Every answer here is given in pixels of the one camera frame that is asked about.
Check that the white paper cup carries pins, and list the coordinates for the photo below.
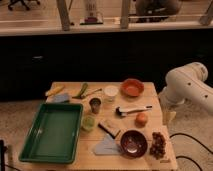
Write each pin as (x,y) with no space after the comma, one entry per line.
(110,93)

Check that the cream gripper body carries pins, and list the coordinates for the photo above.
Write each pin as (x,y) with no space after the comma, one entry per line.
(168,113)

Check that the blue sponge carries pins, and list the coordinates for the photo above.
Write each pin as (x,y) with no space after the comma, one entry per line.
(61,98)

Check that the bunch of dark grapes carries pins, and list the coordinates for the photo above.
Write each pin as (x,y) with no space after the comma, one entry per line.
(157,149)

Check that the green plastic tray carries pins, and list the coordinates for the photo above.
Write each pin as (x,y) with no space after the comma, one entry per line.
(54,133)

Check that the wooden spoon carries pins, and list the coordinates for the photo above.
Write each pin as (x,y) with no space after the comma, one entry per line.
(90,93)

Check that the black and white brush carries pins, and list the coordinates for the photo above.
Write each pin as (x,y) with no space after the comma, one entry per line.
(125,111)

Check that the orange bowl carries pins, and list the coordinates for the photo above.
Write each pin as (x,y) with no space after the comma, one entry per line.
(132,87)

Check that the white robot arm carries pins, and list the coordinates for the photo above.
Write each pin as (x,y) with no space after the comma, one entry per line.
(185,83)

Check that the grey folded cloth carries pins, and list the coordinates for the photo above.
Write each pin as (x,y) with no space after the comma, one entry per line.
(107,146)

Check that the white appliance on floor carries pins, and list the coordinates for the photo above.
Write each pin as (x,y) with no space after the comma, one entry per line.
(91,16)

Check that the small green cup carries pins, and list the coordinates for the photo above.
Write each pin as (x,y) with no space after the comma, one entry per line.
(88,123)

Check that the small metal cup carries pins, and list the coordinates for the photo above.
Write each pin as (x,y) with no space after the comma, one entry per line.
(95,104)

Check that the dark red bowl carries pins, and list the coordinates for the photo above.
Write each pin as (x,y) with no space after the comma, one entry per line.
(133,144)

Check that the wooden block with black edge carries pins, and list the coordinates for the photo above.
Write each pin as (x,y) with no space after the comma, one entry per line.
(110,127)

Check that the green cucumber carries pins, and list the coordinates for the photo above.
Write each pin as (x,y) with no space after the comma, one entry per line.
(81,92)

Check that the orange apple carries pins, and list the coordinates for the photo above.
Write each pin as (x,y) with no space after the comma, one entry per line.
(141,119)

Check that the office chair base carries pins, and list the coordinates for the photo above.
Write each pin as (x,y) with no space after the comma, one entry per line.
(13,2)

